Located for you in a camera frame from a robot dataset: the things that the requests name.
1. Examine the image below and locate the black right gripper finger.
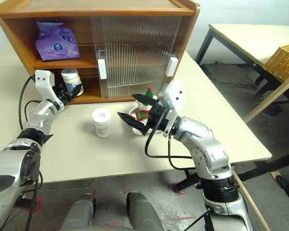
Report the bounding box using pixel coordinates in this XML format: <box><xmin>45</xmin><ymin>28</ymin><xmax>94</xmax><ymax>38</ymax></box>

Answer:
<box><xmin>117</xmin><ymin>112</ymin><xmax>149</xmax><ymax>137</ymax></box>
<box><xmin>131</xmin><ymin>93</ymin><xmax>161</xmax><ymax>109</ymax></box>

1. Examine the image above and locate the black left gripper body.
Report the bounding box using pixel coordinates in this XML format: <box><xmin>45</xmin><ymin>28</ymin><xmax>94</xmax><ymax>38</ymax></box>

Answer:
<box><xmin>54</xmin><ymin>88</ymin><xmax>74</xmax><ymax>105</ymax></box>

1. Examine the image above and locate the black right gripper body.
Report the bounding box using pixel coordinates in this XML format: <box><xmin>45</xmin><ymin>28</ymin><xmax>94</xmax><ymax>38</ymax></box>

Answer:
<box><xmin>145</xmin><ymin>103</ymin><xmax>171</xmax><ymax>132</ymax></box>

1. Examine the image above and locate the white snowman plush toy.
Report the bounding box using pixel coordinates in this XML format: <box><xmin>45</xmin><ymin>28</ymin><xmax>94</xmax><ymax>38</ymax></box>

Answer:
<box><xmin>134</xmin><ymin>86</ymin><xmax>159</xmax><ymax>122</ymax></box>

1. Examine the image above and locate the white jar blue label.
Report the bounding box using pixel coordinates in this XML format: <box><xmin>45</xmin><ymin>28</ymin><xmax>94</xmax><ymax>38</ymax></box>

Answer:
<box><xmin>61</xmin><ymin>68</ymin><xmax>84</xmax><ymax>97</ymax></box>

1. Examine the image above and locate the white jar plain label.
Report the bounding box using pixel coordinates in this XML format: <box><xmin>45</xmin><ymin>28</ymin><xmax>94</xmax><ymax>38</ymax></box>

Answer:
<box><xmin>91</xmin><ymin>108</ymin><xmax>111</xmax><ymax>138</ymax></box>

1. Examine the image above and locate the ribbed clear sliding door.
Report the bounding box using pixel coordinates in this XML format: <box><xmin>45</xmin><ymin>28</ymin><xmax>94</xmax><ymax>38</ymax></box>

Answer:
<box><xmin>93</xmin><ymin>15</ymin><xmax>184</xmax><ymax>98</ymax></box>
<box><xmin>91</xmin><ymin>15</ymin><xmax>184</xmax><ymax>100</ymax></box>

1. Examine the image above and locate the wooden cabinet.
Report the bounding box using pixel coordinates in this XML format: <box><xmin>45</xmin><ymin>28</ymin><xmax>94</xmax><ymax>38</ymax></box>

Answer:
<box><xmin>0</xmin><ymin>0</ymin><xmax>201</xmax><ymax>104</ymax></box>

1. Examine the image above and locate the purple tissue pack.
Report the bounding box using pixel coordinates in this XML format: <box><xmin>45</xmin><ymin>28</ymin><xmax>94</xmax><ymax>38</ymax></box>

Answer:
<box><xmin>35</xmin><ymin>21</ymin><xmax>81</xmax><ymax>62</ymax></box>

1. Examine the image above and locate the silver right robot leg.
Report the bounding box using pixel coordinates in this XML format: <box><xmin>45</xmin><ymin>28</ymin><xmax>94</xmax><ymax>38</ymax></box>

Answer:
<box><xmin>126</xmin><ymin>192</ymin><xmax>165</xmax><ymax>231</ymax></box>

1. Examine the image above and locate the silver robot leg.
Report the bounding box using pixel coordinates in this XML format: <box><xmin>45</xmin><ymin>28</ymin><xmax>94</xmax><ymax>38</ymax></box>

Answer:
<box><xmin>126</xmin><ymin>192</ymin><xmax>165</xmax><ymax>231</ymax></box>
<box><xmin>61</xmin><ymin>193</ymin><xmax>97</xmax><ymax>231</ymax></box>

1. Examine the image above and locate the silver left robot leg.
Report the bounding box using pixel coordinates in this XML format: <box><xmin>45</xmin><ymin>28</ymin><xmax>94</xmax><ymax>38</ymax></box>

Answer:
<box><xmin>61</xmin><ymin>193</ymin><xmax>97</xmax><ymax>231</ymax></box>

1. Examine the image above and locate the black framed beige table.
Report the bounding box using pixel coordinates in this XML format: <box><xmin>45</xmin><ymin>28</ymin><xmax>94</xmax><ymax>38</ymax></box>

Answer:
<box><xmin>195</xmin><ymin>23</ymin><xmax>289</xmax><ymax>99</ymax></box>

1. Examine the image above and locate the long wooden stick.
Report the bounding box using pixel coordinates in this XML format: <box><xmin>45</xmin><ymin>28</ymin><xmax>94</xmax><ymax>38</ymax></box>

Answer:
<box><xmin>232</xmin><ymin>165</ymin><xmax>272</xmax><ymax>231</ymax></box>

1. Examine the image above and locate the yellow wicker basket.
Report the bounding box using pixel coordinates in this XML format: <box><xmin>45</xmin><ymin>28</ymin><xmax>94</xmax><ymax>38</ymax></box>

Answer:
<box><xmin>264</xmin><ymin>41</ymin><xmax>289</xmax><ymax>81</ymax></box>

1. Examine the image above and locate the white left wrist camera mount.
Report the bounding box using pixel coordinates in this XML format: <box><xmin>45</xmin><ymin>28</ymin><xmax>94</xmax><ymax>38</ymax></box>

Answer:
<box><xmin>34</xmin><ymin>69</ymin><xmax>65</xmax><ymax>110</ymax></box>

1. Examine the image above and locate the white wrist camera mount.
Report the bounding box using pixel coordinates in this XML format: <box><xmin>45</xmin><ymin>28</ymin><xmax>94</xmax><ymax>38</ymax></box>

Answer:
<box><xmin>158</xmin><ymin>80</ymin><xmax>186</xmax><ymax>138</ymax></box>
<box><xmin>34</xmin><ymin>69</ymin><xmax>65</xmax><ymax>110</ymax></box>

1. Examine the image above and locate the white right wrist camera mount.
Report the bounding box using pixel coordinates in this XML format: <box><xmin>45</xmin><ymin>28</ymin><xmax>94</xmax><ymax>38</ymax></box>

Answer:
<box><xmin>158</xmin><ymin>80</ymin><xmax>186</xmax><ymax>138</ymax></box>

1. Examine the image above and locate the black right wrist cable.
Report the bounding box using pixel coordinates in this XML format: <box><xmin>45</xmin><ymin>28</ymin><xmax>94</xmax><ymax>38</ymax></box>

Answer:
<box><xmin>144</xmin><ymin>113</ymin><xmax>198</xmax><ymax>172</ymax></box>

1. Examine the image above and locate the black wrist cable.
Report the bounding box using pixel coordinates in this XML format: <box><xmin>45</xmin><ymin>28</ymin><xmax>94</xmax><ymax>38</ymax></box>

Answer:
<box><xmin>18</xmin><ymin>75</ymin><xmax>39</xmax><ymax>130</ymax></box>
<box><xmin>144</xmin><ymin>113</ymin><xmax>198</xmax><ymax>172</ymax></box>

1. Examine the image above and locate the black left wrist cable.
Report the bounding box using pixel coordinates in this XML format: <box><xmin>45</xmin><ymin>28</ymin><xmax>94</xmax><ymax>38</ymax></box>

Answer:
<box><xmin>18</xmin><ymin>75</ymin><xmax>39</xmax><ymax>130</ymax></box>

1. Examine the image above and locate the black left shoulder cable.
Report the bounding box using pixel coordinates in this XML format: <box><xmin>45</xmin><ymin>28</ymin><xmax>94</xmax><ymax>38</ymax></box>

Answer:
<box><xmin>25</xmin><ymin>168</ymin><xmax>44</xmax><ymax>231</ymax></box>

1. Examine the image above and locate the black work table frame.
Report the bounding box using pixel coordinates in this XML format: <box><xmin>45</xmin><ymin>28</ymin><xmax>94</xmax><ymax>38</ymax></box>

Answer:
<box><xmin>174</xmin><ymin>147</ymin><xmax>289</xmax><ymax>193</ymax></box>

